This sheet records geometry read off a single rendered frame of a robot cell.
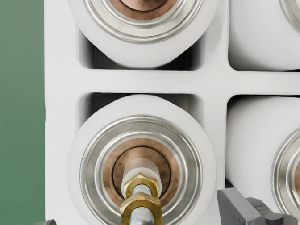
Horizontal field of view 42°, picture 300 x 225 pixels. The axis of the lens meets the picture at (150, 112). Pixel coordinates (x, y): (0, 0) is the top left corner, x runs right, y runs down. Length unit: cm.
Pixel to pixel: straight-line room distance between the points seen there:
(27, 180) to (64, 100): 22
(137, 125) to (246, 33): 11
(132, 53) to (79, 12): 4
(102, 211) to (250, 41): 16
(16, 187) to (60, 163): 21
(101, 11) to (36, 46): 27
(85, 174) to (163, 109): 6
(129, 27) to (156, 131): 6
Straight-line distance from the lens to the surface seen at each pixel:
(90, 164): 24
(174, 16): 24
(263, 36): 27
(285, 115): 26
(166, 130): 24
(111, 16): 24
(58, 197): 33
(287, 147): 25
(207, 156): 25
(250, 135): 28
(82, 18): 25
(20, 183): 53
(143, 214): 16
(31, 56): 51
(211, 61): 32
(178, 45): 24
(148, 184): 20
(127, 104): 24
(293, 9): 26
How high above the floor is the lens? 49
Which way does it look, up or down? 86 degrees down
